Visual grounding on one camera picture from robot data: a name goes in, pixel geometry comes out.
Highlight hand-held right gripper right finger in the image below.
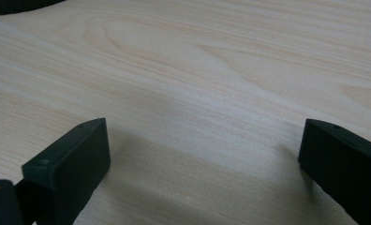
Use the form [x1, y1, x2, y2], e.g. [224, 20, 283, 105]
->
[298, 118, 371, 225]

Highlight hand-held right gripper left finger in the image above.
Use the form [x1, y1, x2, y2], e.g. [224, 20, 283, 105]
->
[14, 117, 111, 225]

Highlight black plastic trash bin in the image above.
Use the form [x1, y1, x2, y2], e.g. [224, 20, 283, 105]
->
[0, 0, 66, 17]

